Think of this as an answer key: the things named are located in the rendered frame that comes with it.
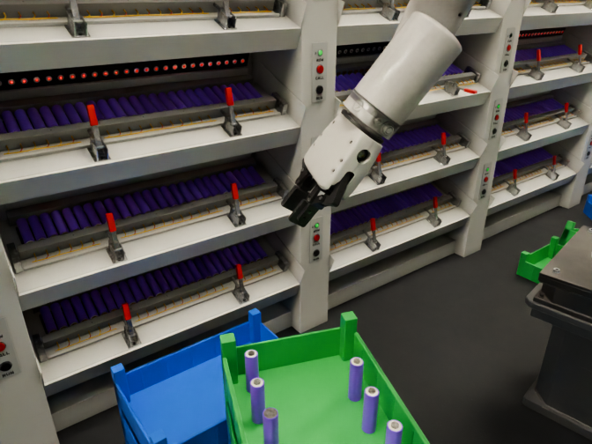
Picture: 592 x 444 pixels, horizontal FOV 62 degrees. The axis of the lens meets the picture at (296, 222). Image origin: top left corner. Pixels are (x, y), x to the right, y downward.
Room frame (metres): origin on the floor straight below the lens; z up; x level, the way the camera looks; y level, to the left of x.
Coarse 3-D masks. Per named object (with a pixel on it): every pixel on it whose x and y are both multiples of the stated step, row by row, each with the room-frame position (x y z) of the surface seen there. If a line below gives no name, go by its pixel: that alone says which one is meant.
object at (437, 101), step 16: (464, 64) 1.57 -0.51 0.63; (480, 64) 1.52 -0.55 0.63; (480, 80) 1.52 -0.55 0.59; (496, 80) 1.48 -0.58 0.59; (432, 96) 1.36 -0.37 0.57; (448, 96) 1.39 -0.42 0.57; (464, 96) 1.41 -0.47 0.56; (480, 96) 1.47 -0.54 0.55; (336, 112) 1.12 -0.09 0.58; (416, 112) 1.31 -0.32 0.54; (432, 112) 1.35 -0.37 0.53
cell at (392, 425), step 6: (390, 420) 0.42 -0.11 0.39; (396, 420) 0.42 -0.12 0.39; (390, 426) 0.41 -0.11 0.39; (396, 426) 0.41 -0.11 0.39; (402, 426) 0.41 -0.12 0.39; (390, 432) 0.40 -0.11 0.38; (396, 432) 0.40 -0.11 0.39; (402, 432) 0.41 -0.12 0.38; (390, 438) 0.40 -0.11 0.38; (396, 438) 0.40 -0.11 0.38
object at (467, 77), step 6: (468, 72) 1.51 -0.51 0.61; (444, 78) 1.43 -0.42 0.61; (450, 78) 1.44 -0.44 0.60; (456, 78) 1.46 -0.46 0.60; (462, 78) 1.48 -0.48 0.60; (468, 78) 1.49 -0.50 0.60; (438, 84) 1.41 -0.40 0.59; (444, 84) 1.43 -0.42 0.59; (468, 84) 1.47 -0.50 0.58; (348, 90) 1.23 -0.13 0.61; (432, 90) 1.38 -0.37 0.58; (336, 96) 1.19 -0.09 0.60; (342, 96) 1.20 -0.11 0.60; (348, 96) 1.21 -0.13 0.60
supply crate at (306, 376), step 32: (352, 320) 0.59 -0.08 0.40; (224, 352) 0.54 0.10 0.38; (288, 352) 0.58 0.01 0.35; (320, 352) 0.60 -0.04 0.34; (352, 352) 0.59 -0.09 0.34; (288, 384) 0.54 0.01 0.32; (320, 384) 0.54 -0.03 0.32; (384, 384) 0.50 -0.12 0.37; (288, 416) 0.48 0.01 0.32; (320, 416) 0.48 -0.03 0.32; (352, 416) 0.48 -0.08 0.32; (384, 416) 0.48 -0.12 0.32
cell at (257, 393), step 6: (258, 378) 0.49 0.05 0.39; (252, 384) 0.48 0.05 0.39; (258, 384) 0.48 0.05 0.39; (252, 390) 0.47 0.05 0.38; (258, 390) 0.47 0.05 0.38; (264, 390) 0.48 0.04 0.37; (252, 396) 0.47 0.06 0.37; (258, 396) 0.47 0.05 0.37; (264, 396) 0.48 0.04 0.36; (252, 402) 0.47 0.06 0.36; (258, 402) 0.47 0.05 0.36; (264, 402) 0.48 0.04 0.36; (252, 408) 0.47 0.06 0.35; (258, 408) 0.47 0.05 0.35; (264, 408) 0.48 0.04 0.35; (252, 414) 0.47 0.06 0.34; (258, 414) 0.47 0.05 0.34; (252, 420) 0.48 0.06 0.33; (258, 420) 0.47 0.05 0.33
